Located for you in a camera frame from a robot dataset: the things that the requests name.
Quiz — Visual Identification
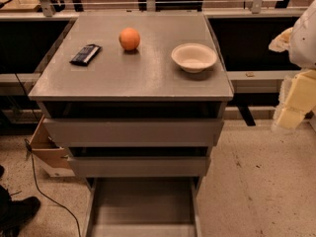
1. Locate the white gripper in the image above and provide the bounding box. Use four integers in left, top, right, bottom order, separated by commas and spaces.
269, 28, 316, 129

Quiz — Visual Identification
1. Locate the orange fruit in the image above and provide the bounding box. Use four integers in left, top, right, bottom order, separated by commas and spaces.
118, 28, 140, 51

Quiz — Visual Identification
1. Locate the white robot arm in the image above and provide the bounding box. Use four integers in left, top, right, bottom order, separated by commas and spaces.
269, 1, 316, 131

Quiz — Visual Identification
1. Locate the grey drawer cabinet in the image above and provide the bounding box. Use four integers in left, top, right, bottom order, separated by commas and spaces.
28, 11, 235, 237

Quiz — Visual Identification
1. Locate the grey open bottom drawer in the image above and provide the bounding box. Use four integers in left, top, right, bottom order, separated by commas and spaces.
82, 178, 202, 237

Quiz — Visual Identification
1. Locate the grey middle drawer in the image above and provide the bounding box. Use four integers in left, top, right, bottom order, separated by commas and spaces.
68, 157, 210, 178

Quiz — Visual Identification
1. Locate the grey top drawer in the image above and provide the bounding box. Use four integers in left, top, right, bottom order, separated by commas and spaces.
43, 118, 223, 147

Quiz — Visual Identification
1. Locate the white paper bowl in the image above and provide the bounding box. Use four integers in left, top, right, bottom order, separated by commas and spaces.
171, 43, 217, 73

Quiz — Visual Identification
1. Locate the brown cardboard box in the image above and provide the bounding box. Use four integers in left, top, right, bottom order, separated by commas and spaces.
30, 117, 74, 177

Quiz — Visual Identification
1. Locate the black shoe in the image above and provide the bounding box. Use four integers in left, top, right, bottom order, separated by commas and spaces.
0, 197, 40, 237

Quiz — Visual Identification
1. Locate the black floor cable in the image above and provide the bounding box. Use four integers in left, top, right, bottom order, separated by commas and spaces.
23, 138, 83, 237

